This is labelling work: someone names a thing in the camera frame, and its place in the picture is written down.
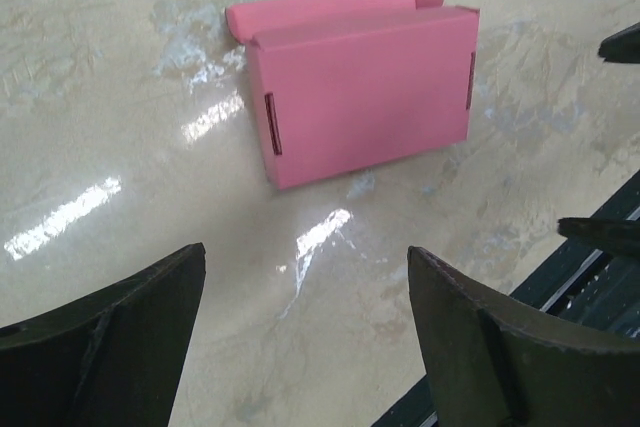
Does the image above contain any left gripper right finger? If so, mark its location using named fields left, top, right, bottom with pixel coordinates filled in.
left=407, top=247, right=639, bottom=426

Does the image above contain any pink paper box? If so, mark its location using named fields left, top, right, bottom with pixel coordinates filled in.
left=225, top=0, right=480, bottom=189

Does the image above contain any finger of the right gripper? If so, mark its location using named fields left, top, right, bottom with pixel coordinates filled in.
left=598, top=23, right=640, bottom=64
left=557, top=217, right=639, bottom=260

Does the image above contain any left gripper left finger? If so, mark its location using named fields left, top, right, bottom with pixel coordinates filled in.
left=1, top=243, right=206, bottom=426

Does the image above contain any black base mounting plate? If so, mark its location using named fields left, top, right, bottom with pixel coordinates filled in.
left=371, top=171, right=639, bottom=426

